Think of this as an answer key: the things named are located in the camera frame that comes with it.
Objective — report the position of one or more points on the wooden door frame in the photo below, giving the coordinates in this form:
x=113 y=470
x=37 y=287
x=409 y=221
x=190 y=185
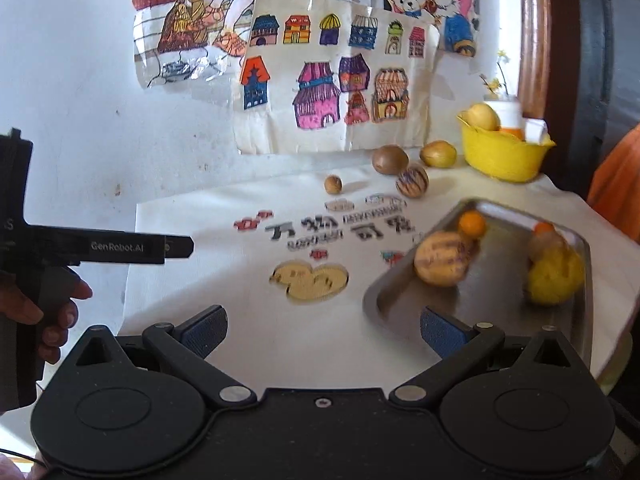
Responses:
x=535 y=35

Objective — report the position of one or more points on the boy with fan drawing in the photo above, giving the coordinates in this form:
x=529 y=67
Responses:
x=200 y=15

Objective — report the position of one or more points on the dark striped small melon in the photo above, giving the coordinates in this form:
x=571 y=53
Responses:
x=412 y=181

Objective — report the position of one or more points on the black door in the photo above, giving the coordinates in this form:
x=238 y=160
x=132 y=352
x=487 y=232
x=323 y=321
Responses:
x=595 y=60

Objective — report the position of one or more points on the person's left hand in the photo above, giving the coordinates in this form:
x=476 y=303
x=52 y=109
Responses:
x=62 y=327

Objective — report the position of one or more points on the yellow plastic basket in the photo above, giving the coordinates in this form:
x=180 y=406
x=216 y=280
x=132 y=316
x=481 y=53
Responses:
x=502 y=160

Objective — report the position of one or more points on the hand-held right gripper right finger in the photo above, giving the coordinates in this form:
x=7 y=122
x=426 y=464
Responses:
x=440 y=332

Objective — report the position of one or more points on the white bottle vase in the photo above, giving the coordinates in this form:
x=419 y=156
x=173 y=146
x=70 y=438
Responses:
x=505 y=112

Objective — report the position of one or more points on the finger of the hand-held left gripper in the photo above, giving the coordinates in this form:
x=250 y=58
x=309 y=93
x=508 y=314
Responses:
x=179 y=247

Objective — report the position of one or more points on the brown kiwi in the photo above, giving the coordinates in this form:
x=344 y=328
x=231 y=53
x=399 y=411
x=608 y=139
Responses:
x=390 y=160

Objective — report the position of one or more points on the white printed table cloth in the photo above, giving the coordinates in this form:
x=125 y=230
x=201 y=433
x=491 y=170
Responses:
x=250 y=310

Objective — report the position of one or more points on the yellow mango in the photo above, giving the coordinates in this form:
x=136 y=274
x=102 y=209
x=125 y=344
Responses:
x=438 y=154

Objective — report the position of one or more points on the tan potato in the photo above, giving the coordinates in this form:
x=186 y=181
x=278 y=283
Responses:
x=442 y=260

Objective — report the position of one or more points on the small orange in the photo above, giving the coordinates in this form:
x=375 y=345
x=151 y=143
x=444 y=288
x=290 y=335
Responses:
x=472 y=225
x=544 y=228

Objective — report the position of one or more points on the colourful houses drawing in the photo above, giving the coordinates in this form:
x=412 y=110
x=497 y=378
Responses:
x=320 y=90

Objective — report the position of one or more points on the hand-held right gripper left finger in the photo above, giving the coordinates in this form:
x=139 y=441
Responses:
x=207 y=330

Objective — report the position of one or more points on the orange dress girl poster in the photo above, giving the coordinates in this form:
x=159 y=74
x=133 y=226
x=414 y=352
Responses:
x=617 y=185

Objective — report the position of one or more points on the yellow round fruit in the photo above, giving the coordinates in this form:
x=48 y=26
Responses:
x=481 y=117

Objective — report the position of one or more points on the metal tray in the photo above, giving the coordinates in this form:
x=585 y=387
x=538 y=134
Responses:
x=500 y=280

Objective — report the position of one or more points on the white paper card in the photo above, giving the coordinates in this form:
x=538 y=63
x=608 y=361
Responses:
x=535 y=130

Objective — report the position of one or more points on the girl with teddy drawing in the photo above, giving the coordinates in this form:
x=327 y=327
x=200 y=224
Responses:
x=430 y=0

